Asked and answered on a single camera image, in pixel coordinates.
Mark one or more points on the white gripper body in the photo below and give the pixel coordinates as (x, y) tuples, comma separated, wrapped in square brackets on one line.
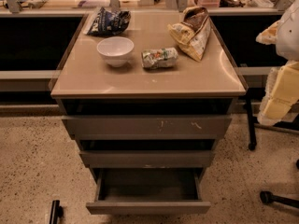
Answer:
[(288, 36)]

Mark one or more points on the crumpled green white packet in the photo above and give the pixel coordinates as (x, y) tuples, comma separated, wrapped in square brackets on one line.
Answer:
[(159, 58)]

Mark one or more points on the grey drawer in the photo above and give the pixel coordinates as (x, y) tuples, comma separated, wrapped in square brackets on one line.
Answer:
[(148, 192), (148, 127), (146, 159)]

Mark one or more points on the black caster leg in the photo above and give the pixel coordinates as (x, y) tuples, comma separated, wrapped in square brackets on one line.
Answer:
[(268, 197), (56, 212)]

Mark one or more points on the blue chip bag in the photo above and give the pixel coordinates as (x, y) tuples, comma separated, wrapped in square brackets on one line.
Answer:
[(105, 23)]

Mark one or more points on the black caster leg right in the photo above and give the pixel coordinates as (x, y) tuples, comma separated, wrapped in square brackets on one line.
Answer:
[(268, 197)]

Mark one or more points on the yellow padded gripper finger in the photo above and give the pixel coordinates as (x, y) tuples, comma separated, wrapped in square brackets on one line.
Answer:
[(269, 35), (281, 93)]

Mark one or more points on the black caster leg bottom left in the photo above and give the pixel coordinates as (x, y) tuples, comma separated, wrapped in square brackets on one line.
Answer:
[(56, 212)]

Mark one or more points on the grey drawer cabinet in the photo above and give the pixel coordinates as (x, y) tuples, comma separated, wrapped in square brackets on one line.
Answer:
[(87, 86)]

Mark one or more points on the grey middle drawer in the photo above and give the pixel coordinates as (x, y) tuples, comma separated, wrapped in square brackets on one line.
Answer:
[(146, 159)]

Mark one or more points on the grey top drawer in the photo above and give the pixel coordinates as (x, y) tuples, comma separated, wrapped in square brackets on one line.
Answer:
[(148, 127)]

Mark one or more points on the black table leg frame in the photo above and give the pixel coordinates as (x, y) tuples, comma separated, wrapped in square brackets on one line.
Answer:
[(256, 94)]

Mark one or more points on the yellow brown chip bag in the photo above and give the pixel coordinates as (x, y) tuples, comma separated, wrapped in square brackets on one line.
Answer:
[(191, 35)]

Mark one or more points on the white ceramic bowl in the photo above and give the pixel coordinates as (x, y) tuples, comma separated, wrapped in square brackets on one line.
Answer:
[(116, 51)]

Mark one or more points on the grey bottom drawer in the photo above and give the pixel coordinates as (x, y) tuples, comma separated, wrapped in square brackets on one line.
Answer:
[(148, 192)]

